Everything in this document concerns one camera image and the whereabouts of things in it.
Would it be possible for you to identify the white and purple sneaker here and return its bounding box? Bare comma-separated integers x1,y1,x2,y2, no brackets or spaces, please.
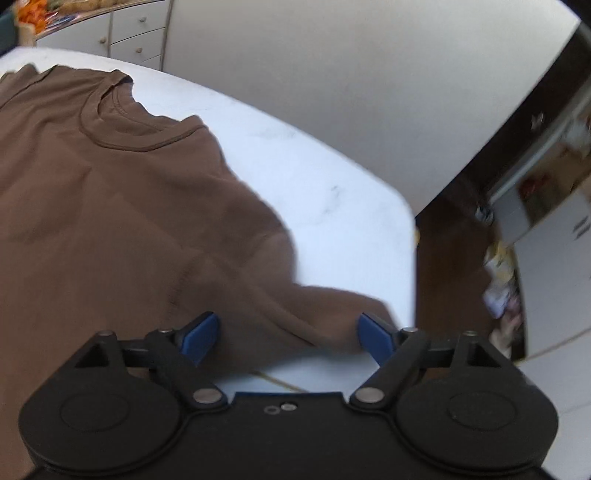
482,277,520,320

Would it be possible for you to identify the brown t-shirt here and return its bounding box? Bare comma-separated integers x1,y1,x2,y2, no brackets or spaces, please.
0,65,399,480

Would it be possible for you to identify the white drawer cabinet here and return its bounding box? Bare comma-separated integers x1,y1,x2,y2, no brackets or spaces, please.
34,0,174,73

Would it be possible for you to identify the dark brown door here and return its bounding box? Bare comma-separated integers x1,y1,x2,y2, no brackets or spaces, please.
480,28,591,185

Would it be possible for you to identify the orange bag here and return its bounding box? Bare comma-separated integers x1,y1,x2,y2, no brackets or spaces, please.
14,0,51,33

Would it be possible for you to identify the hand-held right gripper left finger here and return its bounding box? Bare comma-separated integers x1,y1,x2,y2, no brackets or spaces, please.
74,311,229,409

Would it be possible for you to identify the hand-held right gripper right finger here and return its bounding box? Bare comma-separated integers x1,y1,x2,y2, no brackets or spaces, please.
348,312,504,409

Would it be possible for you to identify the white wardrobe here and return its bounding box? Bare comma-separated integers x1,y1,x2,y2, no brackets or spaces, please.
487,78,591,363

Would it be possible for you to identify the cardboard box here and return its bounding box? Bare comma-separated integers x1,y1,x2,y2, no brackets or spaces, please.
549,137,591,205

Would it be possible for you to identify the red bag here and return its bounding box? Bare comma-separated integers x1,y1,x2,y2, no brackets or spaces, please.
519,177,548,200

